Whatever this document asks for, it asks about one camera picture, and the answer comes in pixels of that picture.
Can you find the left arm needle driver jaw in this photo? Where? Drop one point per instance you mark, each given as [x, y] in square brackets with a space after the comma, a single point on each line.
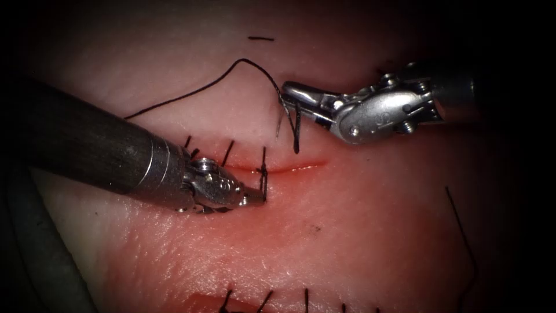
[254, 195]

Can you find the left arm needle driver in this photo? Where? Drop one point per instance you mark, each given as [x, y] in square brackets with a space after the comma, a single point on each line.
[213, 187]

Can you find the right arm needle driver jaw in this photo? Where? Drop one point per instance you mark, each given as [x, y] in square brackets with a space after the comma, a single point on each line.
[321, 116]
[304, 92]

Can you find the right arm needle driver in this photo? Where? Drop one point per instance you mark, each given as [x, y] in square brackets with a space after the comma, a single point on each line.
[378, 115]

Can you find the black stitching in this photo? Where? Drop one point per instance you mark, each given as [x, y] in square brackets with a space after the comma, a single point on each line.
[306, 300]
[263, 174]

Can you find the dark left arm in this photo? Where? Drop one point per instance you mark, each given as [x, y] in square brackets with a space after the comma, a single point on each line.
[95, 139]

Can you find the dark right arm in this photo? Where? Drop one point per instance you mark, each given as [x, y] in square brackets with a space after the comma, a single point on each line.
[456, 95]

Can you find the short black thread piece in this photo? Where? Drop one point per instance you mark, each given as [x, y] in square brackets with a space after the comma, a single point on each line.
[260, 38]

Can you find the tissue pad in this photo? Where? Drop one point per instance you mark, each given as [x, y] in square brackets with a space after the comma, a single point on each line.
[347, 217]

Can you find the long black thread piece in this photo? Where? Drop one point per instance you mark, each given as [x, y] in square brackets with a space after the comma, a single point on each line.
[460, 226]

